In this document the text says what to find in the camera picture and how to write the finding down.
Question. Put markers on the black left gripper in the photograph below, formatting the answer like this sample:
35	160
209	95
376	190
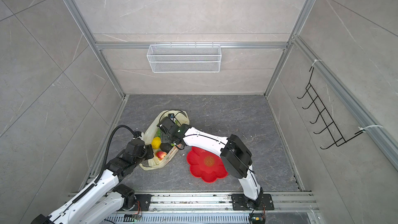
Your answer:
148	148

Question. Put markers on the cream plastic bag orange prints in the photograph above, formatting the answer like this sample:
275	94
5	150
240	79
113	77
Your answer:
181	117

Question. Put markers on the red flower-shaped plate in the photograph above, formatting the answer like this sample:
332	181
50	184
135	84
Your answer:
206	165

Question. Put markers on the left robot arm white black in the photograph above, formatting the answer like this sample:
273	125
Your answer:
93	186

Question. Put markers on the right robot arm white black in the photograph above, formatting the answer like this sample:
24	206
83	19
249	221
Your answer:
234	154

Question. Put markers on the yellow fake lemon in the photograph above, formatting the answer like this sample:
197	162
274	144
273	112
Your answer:
156	143

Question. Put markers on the dark fake avocado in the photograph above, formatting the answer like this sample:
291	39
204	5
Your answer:
166	147

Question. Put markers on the red yellow fake apple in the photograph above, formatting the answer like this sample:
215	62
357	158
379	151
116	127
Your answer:
161	155

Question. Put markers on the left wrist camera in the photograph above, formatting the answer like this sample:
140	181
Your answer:
137	134

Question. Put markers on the white wire mesh basket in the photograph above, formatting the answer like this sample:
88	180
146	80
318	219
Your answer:
184	58

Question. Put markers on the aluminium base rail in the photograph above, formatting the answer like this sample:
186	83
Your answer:
205	208

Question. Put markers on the black wire hook rack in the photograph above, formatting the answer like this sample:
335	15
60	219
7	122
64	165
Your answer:
324	116

